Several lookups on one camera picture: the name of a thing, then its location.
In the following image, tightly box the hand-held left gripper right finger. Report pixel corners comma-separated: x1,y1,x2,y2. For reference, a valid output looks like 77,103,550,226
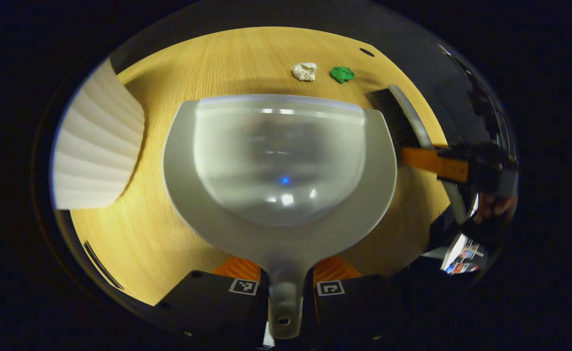
309,255,404,348

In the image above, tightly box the grey plastic dustpan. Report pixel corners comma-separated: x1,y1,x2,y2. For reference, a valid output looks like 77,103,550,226
163,94,397,340

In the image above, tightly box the green paper ball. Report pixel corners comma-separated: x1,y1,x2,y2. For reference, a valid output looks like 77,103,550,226
330,66,355,84

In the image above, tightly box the small grey black-bristled broom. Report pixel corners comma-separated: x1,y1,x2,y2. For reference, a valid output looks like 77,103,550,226
368,84,471,226

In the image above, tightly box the white ribbed garbage bin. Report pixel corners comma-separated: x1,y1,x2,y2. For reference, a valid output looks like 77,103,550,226
52,58,146,210

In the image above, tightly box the white paper ball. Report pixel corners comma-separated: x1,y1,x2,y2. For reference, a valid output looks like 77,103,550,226
292,62,318,82

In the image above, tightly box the white printed box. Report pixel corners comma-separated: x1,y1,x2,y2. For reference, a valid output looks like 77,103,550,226
441,233,486,275

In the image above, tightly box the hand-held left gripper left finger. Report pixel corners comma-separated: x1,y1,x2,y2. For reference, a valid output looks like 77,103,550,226
154,256,270,349

